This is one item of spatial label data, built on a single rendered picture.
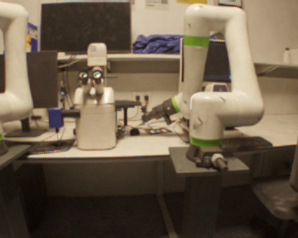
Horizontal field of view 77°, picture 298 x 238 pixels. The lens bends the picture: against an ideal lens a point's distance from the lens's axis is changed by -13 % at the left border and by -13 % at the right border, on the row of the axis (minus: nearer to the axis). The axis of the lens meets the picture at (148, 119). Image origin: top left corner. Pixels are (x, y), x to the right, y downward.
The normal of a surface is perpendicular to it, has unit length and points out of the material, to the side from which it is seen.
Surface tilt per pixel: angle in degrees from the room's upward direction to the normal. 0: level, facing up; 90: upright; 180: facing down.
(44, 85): 86
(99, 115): 90
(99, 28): 86
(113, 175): 90
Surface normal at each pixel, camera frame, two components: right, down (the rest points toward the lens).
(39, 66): 0.12, 0.13
